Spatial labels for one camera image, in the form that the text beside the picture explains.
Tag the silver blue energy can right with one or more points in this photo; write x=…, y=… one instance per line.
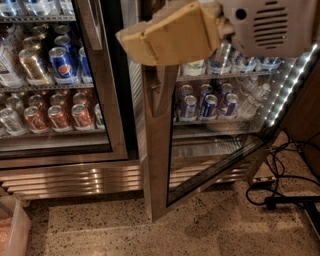
x=268, y=63

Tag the clear water bottle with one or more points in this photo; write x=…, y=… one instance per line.
x=254, y=101
x=248, y=84

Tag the silver blue energy can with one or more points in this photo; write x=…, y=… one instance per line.
x=219, y=60
x=243, y=64
x=268, y=63

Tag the blue Pepsi can lower left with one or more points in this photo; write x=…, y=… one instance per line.
x=188, y=107

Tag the blue Pepsi can lower middle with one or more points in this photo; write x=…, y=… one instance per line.
x=209, y=106

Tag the translucent plastic bin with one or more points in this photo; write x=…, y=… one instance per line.
x=14, y=227

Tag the red cola can middle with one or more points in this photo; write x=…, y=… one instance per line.
x=59, y=119

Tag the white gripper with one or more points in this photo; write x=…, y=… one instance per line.
x=266, y=28

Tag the blue pepsi can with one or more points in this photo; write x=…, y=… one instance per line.
x=66, y=70
x=209, y=106
x=227, y=109
x=188, y=107

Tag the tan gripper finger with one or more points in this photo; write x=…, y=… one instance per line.
x=183, y=31

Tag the blue Pepsi can lower right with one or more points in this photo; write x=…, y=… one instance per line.
x=227, y=109

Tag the white green soda can right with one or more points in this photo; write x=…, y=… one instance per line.
x=195, y=68

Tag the red cola can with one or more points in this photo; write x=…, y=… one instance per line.
x=82, y=117
x=36, y=120
x=59, y=119

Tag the glass fridge door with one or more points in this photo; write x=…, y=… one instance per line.
x=78, y=26
x=165, y=140

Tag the silver diet cola can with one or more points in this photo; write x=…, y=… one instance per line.
x=12, y=122

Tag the silver blue energy can left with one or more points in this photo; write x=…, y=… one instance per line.
x=219, y=60

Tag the steel fridge bottom grille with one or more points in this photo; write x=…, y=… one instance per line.
x=108, y=177

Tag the red cola can left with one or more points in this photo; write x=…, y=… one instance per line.
x=36, y=120

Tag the blue Pepsi can front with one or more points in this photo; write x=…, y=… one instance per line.
x=66, y=70

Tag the clear water bottle back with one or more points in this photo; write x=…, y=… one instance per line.
x=248, y=84

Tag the gold soda can front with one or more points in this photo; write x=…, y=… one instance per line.
x=35, y=67

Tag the silver blue energy can middle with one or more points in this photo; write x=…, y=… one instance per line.
x=243, y=64

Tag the clear water bottle front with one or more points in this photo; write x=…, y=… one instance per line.
x=254, y=101

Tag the red cola can right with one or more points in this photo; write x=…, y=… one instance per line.
x=82, y=117

